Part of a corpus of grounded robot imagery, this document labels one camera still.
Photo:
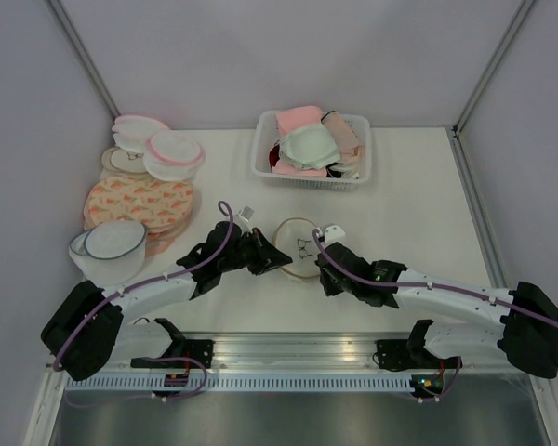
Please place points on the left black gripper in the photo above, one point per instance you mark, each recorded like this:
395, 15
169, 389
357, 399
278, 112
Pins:
268, 256

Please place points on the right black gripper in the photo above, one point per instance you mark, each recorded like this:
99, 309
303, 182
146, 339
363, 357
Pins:
330, 288

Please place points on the beige trimmed mesh laundry bag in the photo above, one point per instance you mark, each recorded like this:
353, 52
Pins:
294, 238

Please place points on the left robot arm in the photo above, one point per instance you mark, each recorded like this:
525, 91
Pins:
94, 325

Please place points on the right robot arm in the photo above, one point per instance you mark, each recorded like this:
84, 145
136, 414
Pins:
519, 325

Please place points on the carrot print laundry bag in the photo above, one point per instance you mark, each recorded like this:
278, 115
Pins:
158, 205

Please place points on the pink trimmed mesh laundry bag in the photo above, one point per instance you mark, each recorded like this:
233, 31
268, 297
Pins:
172, 156

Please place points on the beige flat laundry bag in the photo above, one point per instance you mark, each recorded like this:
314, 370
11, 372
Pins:
118, 160

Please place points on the pink trimmed bag at back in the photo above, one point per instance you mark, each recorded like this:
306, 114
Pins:
131, 131

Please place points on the white plastic basket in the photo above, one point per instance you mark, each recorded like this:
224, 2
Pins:
266, 164

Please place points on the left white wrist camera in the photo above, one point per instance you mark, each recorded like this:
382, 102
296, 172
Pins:
243, 219

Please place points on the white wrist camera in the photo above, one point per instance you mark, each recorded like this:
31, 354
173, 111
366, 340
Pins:
330, 234
243, 219

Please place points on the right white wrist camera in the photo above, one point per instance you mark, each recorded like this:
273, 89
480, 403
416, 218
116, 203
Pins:
330, 234

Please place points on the aluminium mounting rail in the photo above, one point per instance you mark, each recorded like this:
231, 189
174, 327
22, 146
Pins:
279, 352

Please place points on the right aluminium frame post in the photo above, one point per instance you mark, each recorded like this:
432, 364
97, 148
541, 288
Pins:
502, 50

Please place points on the aluminium frame post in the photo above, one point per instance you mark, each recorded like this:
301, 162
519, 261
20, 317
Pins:
75, 41
502, 50

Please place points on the white slotted cable duct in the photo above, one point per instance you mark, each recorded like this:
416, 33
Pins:
309, 383

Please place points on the left aluminium frame post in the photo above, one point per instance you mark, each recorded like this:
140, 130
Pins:
75, 41

